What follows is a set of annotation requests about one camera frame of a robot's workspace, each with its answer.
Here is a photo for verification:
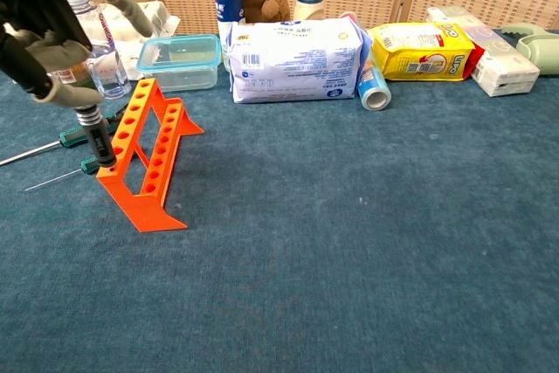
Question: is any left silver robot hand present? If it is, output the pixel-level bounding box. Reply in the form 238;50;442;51
0;0;156;108

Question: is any large green handle screwdriver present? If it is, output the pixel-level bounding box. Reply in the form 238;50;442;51
0;121;121;168

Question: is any black silver precision screwdriver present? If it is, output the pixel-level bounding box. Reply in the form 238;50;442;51
74;101;118;169

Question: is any orange screwdriver rack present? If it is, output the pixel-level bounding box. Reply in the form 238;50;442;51
95;78;205;234

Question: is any green tea bottle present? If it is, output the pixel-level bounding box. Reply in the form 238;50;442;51
50;58;95;91

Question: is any clear water bottle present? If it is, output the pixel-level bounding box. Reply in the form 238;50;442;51
65;0;132;100

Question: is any pink white snack bag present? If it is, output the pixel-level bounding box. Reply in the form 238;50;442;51
114;37;148;82

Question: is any white toilet paper pack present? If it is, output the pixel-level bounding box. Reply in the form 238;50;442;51
102;0;181;42

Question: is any clear container blue lid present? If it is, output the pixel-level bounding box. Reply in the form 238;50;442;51
136;34;223;93

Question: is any white blue wet wipes pack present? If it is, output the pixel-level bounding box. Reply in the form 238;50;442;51
226;14;372;105

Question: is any blue plastic wrap roll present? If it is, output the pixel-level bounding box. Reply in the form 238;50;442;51
356;47;392;112

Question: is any blue felt table cover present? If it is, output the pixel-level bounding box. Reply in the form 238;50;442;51
0;27;559;373

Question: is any yellow snack box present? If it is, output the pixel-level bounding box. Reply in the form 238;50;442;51
369;22;486;82

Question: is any pastel tissue pack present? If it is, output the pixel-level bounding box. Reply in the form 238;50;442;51
425;5;542;98

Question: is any light green lint roller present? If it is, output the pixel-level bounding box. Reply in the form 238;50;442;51
500;23;559;76

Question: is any small green handle screwdriver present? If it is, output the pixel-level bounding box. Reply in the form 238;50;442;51
24;155;106;192

